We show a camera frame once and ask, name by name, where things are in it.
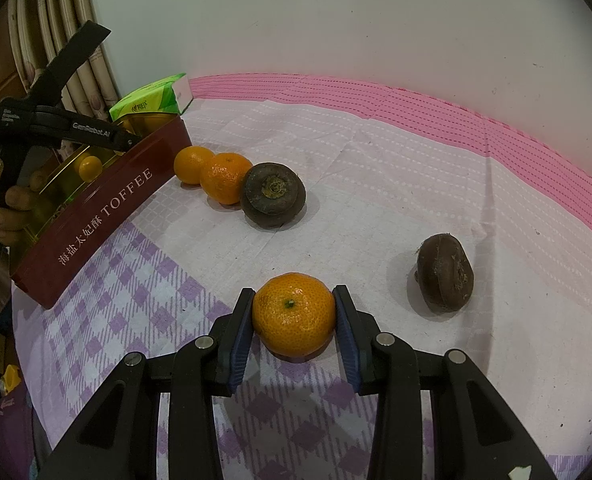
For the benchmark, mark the red and gold tin box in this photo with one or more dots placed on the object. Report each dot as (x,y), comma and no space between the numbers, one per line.
(106,210)

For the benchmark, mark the small yellow object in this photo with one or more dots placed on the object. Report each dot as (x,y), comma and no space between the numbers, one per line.
(11,380)

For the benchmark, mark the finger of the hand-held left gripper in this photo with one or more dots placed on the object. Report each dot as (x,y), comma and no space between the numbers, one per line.
(71,57)
(96,132)

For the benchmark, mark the pink and purple checked tablecloth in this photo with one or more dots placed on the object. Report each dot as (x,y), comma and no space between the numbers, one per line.
(375,185)

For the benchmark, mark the purple printed cloth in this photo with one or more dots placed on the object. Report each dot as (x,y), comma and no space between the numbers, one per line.
(6,440)

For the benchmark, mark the person's left hand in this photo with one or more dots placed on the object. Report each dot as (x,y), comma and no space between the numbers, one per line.
(21,197)

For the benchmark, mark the green tissue pack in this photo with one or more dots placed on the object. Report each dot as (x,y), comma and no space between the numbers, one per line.
(151,97)

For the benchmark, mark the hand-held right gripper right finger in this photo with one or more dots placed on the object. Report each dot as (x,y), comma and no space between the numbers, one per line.
(348,345)

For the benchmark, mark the orange mandarin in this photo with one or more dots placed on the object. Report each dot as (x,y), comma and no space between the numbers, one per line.
(90,167)
(226,177)
(192,164)
(294,315)

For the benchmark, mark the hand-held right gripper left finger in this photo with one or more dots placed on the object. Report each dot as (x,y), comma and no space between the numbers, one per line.
(241,340)

